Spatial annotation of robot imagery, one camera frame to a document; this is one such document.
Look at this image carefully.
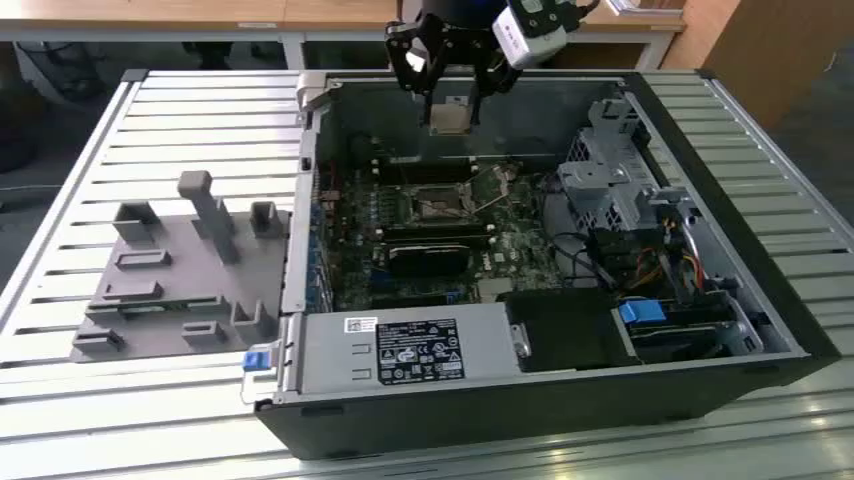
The wooden cabinet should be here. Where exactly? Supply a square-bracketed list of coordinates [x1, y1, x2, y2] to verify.
[659, 0, 854, 132]

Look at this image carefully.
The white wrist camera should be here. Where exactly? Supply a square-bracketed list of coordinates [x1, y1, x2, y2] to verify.
[491, 0, 579, 69]

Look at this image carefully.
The black PC case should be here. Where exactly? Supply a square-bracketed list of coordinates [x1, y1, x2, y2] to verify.
[252, 68, 843, 462]

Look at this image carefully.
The silver CPU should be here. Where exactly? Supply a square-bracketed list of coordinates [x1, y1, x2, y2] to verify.
[429, 102, 473, 136]

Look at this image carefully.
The hard disk in blue carrier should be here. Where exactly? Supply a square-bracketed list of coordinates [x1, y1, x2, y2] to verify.
[616, 298, 735, 364]

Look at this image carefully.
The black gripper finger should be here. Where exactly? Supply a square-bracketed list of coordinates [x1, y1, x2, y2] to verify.
[468, 30, 525, 126]
[384, 13, 445, 126]

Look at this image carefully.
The wooden desk white frame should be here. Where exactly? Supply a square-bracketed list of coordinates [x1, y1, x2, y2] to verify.
[0, 0, 688, 71]

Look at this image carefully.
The grey parts rack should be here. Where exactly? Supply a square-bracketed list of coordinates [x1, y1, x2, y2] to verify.
[69, 169, 294, 364]

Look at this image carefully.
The silver power supply unit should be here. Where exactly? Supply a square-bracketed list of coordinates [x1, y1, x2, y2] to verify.
[292, 302, 521, 396]

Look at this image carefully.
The silver drive cage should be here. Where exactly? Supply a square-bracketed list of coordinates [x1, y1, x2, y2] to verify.
[556, 97, 672, 234]

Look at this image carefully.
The silver chipset heatsink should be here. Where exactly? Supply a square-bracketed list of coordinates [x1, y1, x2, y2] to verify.
[477, 277, 513, 303]

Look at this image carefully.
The coloured power wire bundle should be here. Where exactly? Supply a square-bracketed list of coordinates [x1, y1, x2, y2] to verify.
[625, 244, 708, 296]

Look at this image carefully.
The green RAM stick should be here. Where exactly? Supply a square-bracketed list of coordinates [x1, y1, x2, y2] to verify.
[117, 298, 221, 315]

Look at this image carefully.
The green motherboard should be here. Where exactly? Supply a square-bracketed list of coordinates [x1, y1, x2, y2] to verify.
[310, 158, 568, 312]

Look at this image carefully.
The black graphics card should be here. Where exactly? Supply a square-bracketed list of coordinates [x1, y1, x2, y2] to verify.
[384, 243, 473, 279]

